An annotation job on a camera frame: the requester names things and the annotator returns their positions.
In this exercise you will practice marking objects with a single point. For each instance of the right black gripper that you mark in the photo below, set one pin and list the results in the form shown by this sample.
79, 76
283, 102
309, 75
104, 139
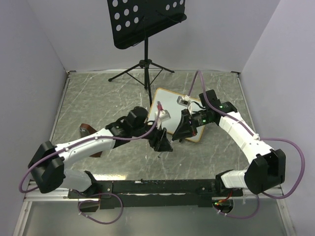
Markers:
185, 129

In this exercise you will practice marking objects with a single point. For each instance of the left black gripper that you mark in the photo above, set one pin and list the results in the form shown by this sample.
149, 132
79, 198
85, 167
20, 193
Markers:
159, 141

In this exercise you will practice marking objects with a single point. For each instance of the orange framed whiteboard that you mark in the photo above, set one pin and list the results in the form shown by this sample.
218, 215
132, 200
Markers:
168, 100

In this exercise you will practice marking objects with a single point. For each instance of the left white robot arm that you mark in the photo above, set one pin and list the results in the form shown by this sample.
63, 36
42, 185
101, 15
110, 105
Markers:
51, 165

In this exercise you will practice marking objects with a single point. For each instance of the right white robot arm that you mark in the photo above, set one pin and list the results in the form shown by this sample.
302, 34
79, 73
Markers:
266, 165

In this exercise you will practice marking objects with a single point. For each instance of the black music stand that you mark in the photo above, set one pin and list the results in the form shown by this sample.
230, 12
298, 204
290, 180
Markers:
135, 21

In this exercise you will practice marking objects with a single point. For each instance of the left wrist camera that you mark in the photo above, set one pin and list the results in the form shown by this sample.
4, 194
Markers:
161, 115

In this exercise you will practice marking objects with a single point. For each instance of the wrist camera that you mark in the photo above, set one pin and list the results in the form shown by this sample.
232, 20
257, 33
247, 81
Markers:
185, 101
161, 115

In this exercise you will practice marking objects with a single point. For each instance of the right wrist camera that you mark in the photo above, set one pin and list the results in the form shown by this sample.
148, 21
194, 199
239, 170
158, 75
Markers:
185, 101

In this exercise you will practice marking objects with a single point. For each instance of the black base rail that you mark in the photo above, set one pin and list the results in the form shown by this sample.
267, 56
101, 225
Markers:
156, 193

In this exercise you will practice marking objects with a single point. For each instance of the left aluminium frame rail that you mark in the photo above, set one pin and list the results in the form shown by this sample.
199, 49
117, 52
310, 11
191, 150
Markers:
26, 206

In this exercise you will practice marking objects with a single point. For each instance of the aluminium frame rail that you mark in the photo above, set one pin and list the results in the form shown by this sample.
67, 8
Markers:
26, 206
284, 212

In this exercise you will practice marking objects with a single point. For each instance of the right aluminium frame rail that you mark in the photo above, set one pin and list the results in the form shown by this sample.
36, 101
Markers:
284, 212

